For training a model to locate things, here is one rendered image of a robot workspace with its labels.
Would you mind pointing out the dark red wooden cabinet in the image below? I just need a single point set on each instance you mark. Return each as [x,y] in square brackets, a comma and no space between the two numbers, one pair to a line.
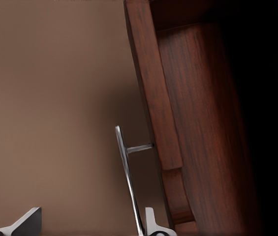
[217,118]

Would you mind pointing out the dark red wooden drawer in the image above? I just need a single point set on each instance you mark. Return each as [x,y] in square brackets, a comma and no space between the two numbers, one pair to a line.
[153,98]

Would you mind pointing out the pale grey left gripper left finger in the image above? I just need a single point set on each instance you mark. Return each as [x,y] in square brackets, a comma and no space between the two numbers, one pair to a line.
[29,221]

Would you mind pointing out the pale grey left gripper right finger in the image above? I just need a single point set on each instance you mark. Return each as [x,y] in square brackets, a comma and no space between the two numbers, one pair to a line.
[151,223]

